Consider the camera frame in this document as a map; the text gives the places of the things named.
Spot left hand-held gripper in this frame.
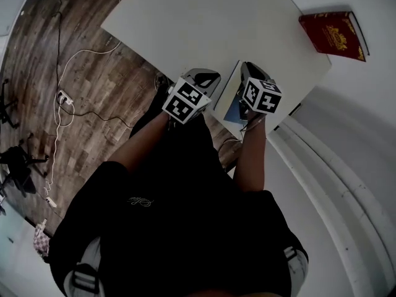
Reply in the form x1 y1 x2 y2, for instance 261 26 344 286
161 68 222 125

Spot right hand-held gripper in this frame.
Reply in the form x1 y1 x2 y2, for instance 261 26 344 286
238 61 283 120

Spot white notebook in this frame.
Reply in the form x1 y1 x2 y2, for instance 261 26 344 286
213 59 257 124

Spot person's right forearm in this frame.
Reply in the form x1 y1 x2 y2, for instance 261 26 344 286
232 116 269 193

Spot person's left forearm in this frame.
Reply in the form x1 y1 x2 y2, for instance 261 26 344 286
107 111 174 173

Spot red hardcover book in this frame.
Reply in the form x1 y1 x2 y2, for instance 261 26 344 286
298 10 371 63

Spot white table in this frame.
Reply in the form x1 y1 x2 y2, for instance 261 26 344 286
100 0 332 134

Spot thin white pipe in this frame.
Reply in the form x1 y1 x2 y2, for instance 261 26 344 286
267 125 375 297

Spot white power strip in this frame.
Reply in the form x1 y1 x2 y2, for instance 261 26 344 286
57 90 74 105

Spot person's black shirt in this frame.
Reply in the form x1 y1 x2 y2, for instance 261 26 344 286
48 113 310 297

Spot thick white pipe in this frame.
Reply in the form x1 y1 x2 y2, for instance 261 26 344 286
278 116 396 297

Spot black office chair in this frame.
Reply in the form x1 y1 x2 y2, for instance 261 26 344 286
0 79 50 216

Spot pink checkered cloth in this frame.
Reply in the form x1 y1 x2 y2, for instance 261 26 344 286
33 223 50 257

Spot white cable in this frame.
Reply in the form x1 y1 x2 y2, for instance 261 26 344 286
45 0 131 209

